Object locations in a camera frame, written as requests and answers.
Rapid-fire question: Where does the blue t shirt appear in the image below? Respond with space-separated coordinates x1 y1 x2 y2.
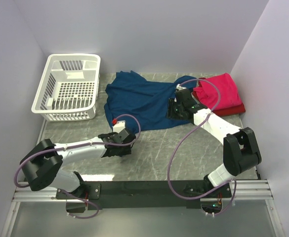
104 71 194 131

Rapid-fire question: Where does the aluminium rail frame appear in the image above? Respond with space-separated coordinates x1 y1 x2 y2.
3 124 285 237

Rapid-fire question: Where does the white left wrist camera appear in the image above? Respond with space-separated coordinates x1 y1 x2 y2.
112 118 125 133

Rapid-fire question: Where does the red folded t shirt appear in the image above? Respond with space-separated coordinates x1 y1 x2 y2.
193 78 246 117

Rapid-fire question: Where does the black base beam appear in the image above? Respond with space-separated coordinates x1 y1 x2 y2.
55 180 233 213

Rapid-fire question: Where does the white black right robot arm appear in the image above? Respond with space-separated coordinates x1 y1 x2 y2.
166 87 261 197

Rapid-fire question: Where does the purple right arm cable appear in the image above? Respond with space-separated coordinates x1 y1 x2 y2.
167 79 238 217

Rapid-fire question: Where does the pink folded t shirt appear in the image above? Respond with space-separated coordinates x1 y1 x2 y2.
193 73 242 110

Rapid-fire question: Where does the white plastic basket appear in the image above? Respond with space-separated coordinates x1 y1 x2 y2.
31 53 101 121

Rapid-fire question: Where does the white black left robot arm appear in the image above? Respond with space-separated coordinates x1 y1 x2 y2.
18 128 137 198

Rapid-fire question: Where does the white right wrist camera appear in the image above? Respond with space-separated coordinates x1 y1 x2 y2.
176 84 186 91

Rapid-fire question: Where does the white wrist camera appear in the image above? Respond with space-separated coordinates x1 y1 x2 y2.
112 118 125 133
176 84 186 91

